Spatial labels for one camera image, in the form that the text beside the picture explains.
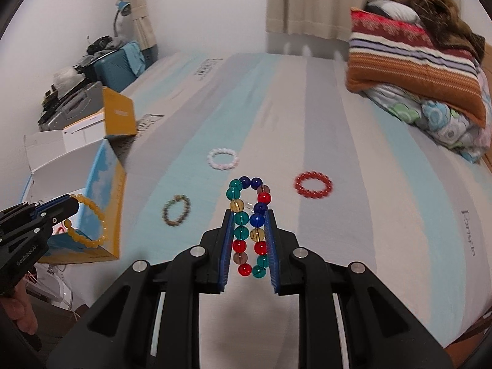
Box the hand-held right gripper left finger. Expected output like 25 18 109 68
46 209 235 369

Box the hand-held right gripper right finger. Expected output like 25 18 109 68
264 208 454 369

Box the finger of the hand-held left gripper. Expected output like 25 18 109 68
0 195 74 220
35 199 81 227

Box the multicolour glass bead bracelet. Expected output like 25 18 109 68
226 176 272 280

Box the yellow bead bracelet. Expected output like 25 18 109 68
62 194 110 245

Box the blue yellow cardboard box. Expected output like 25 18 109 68
23 86 139 265

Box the person's left hand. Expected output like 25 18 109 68
0 284 39 336

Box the white appliance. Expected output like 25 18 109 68
33 264 74 311

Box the grey plastic case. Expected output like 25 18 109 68
38 82 105 132

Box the striped bed sheet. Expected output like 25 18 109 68
65 51 492 369

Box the teal suitcase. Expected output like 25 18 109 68
93 42 159 93

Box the blue desk lamp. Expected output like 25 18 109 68
113 0 132 40

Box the floral quilt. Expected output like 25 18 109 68
364 81 492 164

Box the beige window curtain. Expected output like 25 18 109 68
266 0 389 44
111 0 159 66

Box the striped red orange pillow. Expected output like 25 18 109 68
345 7 488 128

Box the grey white pillow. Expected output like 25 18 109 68
364 0 423 24

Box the brown fuzzy blanket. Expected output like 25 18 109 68
398 0 487 68

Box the brown green bead bracelet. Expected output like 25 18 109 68
161 194 192 228

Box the red bead bracelet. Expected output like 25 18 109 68
294 171 333 200

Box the pale pink bead bracelet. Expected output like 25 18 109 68
207 148 239 171

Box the black camera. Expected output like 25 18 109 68
86 34 124 55

